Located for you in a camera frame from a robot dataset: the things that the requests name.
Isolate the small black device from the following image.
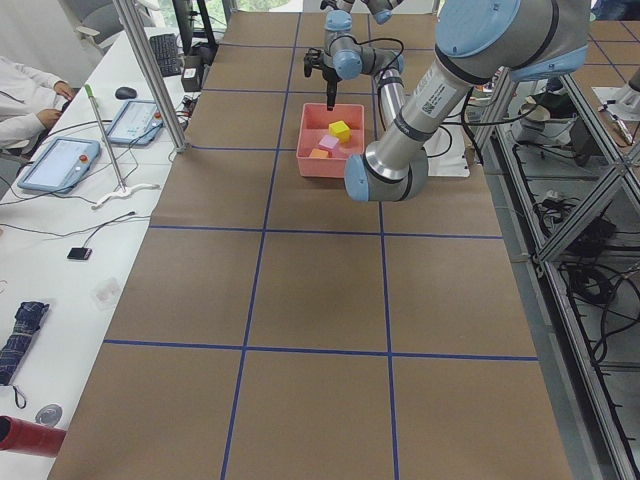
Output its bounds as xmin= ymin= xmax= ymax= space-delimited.
xmin=67 ymin=247 xmax=92 ymax=261

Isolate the person in white shirt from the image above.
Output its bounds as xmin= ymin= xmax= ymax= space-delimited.
xmin=1 ymin=57 xmax=75 ymax=151

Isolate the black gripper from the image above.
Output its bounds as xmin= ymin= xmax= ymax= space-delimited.
xmin=303 ymin=47 xmax=338 ymax=111

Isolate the orange foam block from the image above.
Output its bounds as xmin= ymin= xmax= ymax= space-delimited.
xmin=309 ymin=148 xmax=331 ymax=159

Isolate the pink plastic bin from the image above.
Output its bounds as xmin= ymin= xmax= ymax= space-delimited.
xmin=296 ymin=103 xmax=365 ymax=179

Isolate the metal reacher stick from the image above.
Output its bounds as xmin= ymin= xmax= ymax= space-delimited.
xmin=84 ymin=83 xmax=160 ymax=210

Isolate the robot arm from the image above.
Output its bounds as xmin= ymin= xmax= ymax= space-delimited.
xmin=303 ymin=1 xmax=405 ymax=128
xmin=344 ymin=1 xmax=590 ymax=201

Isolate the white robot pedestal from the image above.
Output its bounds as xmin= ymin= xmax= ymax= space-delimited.
xmin=424 ymin=115 xmax=470 ymax=178

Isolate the yellow foam block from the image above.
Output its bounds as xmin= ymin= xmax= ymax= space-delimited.
xmin=328 ymin=120 xmax=351 ymax=144

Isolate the far blue teach pendant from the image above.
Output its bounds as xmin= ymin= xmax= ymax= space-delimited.
xmin=106 ymin=100 xmax=163 ymax=146

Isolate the black box with label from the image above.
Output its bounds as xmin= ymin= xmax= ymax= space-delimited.
xmin=181 ymin=55 xmax=204 ymax=93

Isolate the black computer mouse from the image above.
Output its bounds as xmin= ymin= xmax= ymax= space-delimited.
xmin=114 ymin=86 xmax=138 ymax=100

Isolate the folded dark blue umbrella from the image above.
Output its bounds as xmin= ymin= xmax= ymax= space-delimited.
xmin=1 ymin=301 xmax=50 ymax=409

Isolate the pink foam block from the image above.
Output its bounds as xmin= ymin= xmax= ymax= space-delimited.
xmin=317 ymin=134 xmax=340 ymax=152

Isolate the blue teach pendant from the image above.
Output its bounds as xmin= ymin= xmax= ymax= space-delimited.
xmin=18 ymin=137 xmax=101 ymax=193
xmin=106 ymin=100 xmax=163 ymax=146

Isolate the red cylinder bottle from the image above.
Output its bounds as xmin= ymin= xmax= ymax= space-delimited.
xmin=1 ymin=416 xmax=66 ymax=458

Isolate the black keyboard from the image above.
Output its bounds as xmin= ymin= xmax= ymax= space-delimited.
xmin=149 ymin=33 xmax=181 ymax=77

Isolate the near blue teach pendant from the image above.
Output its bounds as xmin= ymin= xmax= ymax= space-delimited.
xmin=18 ymin=137 xmax=101 ymax=193

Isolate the aluminium frame post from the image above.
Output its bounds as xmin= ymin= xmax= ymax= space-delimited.
xmin=113 ymin=0 xmax=187 ymax=153

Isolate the round metal disc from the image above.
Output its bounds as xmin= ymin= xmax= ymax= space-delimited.
xmin=35 ymin=403 xmax=63 ymax=427

